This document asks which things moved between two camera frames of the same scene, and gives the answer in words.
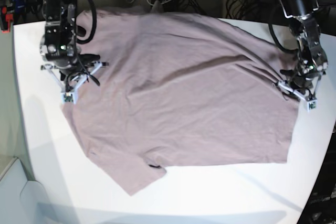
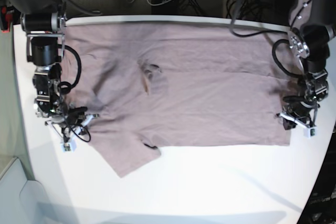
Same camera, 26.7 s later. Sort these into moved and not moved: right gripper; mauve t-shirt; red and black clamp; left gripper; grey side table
Moved: mauve t-shirt; left gripper; right gripper
Not moved: red and black clamp; grey side table
